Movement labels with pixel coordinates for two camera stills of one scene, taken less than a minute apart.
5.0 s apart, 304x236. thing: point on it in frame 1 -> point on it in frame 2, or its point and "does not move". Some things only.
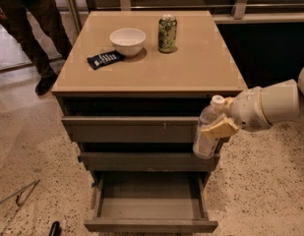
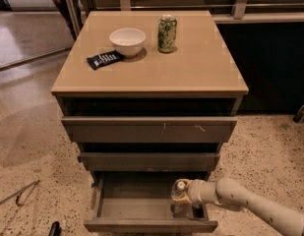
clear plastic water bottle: [206, 147] -> [181, 209]
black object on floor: [55, 230] does not move
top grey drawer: [134, 129] does not move
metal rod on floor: [34, 183] does not move
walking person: [13, 4] -> [60, 0]
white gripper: [247, 110] -> [195, 191]
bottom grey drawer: [152, 202] does not move
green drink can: [167, 30] does not move
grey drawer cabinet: [131, 87] does not move
